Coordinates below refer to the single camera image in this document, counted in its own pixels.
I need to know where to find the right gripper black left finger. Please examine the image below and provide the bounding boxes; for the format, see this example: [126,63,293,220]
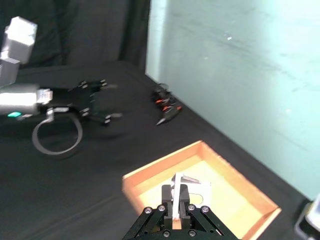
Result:
[122,184,174,240]

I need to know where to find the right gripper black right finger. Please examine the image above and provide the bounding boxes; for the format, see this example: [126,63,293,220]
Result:
[179,184,239,240]

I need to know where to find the black table cloth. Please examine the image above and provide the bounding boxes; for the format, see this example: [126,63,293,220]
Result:
[0,61,315,240]

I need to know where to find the thin looped gripper cable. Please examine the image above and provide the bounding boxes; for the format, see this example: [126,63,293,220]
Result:
[31,107,84,156]

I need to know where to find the black rack with steel bars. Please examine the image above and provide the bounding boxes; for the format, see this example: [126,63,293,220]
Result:
[294,192,320,240]

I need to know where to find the small white three-armed plastic piece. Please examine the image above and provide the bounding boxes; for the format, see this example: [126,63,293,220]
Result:
[170,172,212,221]

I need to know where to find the black hanging drape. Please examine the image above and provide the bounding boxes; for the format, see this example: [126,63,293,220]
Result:
[0,0,152,74]

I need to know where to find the shallow brown cardboard tray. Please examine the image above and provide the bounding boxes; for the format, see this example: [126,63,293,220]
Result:
[121,140,283,240]

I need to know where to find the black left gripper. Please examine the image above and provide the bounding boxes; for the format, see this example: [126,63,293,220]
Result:
[37,79,123,127]

